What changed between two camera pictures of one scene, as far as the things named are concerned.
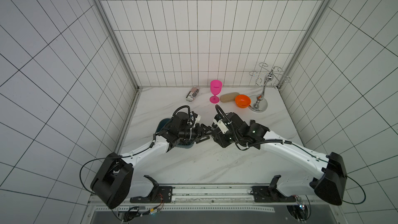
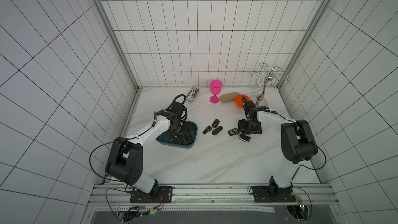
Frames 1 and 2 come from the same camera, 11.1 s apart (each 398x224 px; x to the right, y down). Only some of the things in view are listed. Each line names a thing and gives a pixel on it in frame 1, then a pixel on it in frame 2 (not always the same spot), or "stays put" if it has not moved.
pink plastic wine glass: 216,87 stays put
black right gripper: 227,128 -> 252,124
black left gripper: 201,134 -> 171,133
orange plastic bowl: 242,101 stays put
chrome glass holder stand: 259,103 stays put
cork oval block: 229,97 stays put
